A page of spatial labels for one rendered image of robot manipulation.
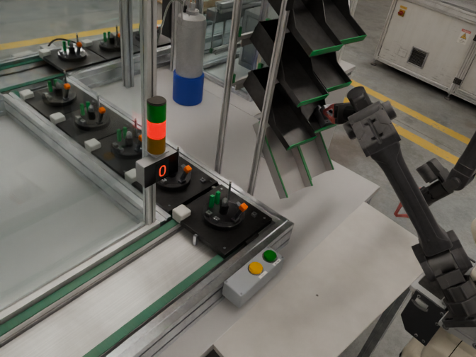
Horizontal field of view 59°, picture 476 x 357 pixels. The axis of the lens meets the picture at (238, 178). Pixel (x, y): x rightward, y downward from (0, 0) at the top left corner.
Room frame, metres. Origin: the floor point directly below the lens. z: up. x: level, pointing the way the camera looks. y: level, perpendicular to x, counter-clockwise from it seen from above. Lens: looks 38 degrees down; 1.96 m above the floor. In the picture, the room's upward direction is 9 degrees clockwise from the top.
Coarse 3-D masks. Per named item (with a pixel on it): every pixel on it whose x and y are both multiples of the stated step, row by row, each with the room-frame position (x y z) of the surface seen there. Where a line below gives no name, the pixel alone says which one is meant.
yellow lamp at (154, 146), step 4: (148, 140) 0.93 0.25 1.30; (152, 140) 0.92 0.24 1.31; (156, 140) 0.92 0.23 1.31; (160, 140) 0.93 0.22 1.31; (164, 140) 0.94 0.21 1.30; (148, 144) 0.93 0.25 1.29; (152, 144) 0.92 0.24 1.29; (156, 144) 0.92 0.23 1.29; (160, 144) 0.93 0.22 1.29; (164, 144) 0.94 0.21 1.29; (148, 148) 0.93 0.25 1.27; (152, 148) 0.92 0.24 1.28; (156, 148) 0.92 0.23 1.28; (160, 148) 0.93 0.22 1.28; (164, 148) 0.94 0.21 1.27; (152, 152) 0.92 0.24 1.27; (156, 152) 0.92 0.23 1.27; (160, 152) 0.93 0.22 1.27
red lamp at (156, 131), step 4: (148, 124) 0.93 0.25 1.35; (152, 124) 0.92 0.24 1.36; (156, 124) 0.92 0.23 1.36; (160, 124) 0.93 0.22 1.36; (164, 124) 0.94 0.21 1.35; (148, 128) 0.93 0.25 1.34; (152, 128) 0.92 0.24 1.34; (156, 128) 0.92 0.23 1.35; (160, 128) 0.93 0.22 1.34; (164, 128) 0.94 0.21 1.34; (148, 132) 0.93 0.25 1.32; (152, 132) 0.92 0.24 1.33; (156, 132) 0.92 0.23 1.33; (160, 132) 0.93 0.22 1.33; (164, 132) 0.94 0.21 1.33; (148, 136) 0.93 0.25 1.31; (152, 136) 0.92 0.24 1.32; (156, 136) 0.92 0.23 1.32; (160, 136) 0.93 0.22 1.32; (164, 136) 0.94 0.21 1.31
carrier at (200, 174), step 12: (180, 168) 1.23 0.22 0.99; (192, 168) 1.27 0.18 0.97; (168, 180) 1.15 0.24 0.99; (192, 180) 1.20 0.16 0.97; (156, 192) 1.10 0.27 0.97; (168, 192) 1.11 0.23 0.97; (180, 192) 1.12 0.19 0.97; (192, 192) 1.13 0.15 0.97; (204, 192) 1.15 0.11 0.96; (168, 204) 1.05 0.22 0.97; (180, 204) 1.06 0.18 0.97
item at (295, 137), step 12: (252, 72) 1.31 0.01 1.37; (264, 72) 1.37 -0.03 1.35; (252, 84) 1.31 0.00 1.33; (264, 84) 1.38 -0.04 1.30; (276, 84) 1.40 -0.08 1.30; (252, 96) 1.30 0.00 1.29; (276, 96) 1.36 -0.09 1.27; (288, 96) 1.35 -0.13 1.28; (276, 108) 1.30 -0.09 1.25; (288, 108) 1.33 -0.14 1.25; (300, 108) 1.31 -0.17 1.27; (276, 120) 1.25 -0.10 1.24; (288, 120) 1.28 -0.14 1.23; (300, 120) 1.30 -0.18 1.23; (276, 132) 1.20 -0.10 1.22; (288, 132) 1.23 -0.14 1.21; (300, 132) 1.25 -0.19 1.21; (312, 132) 1.25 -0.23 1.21; (288, 144) 1.16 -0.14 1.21; (300, 144) 1.20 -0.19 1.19
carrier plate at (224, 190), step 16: (208, 192) 1.14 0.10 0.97; (224, 192) 1.16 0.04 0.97; (192, 208) 1.05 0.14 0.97; (256, 208) 1.10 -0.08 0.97; (192, 224) 0.97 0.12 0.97; (256, 224) 1.02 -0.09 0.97; (208, 240) 0.92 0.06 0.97; (224, 240) 0.93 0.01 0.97; (240, 240) 0.94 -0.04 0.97; (224, 256) 0.87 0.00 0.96
